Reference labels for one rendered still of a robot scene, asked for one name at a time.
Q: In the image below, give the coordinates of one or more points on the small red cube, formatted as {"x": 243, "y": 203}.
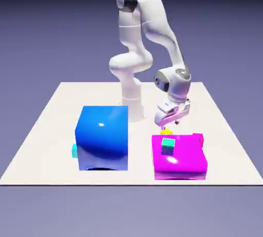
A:
{"x": 201, "y": 140}

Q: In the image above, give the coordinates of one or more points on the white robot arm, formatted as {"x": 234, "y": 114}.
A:
{"x": 131, "y": 36}

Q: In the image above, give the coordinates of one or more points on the small yellow cube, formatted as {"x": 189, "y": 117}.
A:
{"x": 166, "y": 132}

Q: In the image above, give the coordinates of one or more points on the large magenta box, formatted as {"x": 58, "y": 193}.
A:
{"x": 185, "y": 157}

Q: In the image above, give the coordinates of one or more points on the small teal cube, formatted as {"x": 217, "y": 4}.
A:
{"x": 168, "y": 146}

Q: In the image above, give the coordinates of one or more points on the small cyan cube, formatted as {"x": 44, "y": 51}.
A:
{"x": 74, "y": 151}

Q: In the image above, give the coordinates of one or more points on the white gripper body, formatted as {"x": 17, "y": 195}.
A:
{"x": 171, "y": 114}

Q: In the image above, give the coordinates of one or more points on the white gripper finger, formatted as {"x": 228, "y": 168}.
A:
{"x": 176, "y": 122}
{"x": 163, "y": 127}

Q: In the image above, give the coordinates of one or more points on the large blue box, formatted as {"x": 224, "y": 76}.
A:
{"x": 102, "y": 138}

